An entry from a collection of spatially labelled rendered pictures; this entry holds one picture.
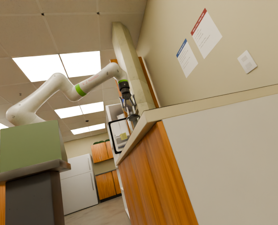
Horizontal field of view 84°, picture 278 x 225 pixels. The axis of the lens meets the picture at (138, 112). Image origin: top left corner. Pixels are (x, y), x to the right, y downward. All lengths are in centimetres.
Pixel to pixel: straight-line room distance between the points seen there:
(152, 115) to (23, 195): 77
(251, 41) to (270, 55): 13
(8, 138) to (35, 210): 40
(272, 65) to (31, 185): 133
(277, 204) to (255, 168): 10
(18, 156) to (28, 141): 9
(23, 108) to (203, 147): 107
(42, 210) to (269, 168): 95
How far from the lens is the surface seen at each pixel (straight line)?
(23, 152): 104
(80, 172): 642
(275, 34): 103
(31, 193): 100
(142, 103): 166
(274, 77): 103
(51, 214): 98
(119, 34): 224
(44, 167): 93
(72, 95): 141
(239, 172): 56
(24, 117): 121
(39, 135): 104
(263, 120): 70
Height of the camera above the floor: 79
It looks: 19 degrees up
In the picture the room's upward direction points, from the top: 17 degrees counter-clockwise
